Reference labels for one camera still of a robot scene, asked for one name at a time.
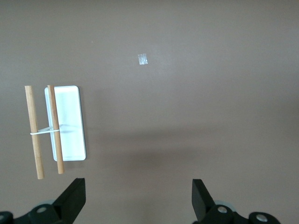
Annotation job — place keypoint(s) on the white rubber band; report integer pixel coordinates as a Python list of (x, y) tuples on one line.
[(44, 132)]

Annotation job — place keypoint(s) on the brown wooden stick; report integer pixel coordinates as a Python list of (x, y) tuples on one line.
[(55, 116), (33, 121)]

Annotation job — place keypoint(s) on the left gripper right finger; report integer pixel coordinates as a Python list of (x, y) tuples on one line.
[(205, 207)]

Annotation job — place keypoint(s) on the white rectangular tray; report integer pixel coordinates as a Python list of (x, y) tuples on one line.
[(70, 112)]

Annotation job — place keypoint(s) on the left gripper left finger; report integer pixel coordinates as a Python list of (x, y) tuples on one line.
[(65, 205)]

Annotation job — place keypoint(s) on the clear tape piece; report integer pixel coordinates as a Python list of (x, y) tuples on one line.
[(142, 59)]

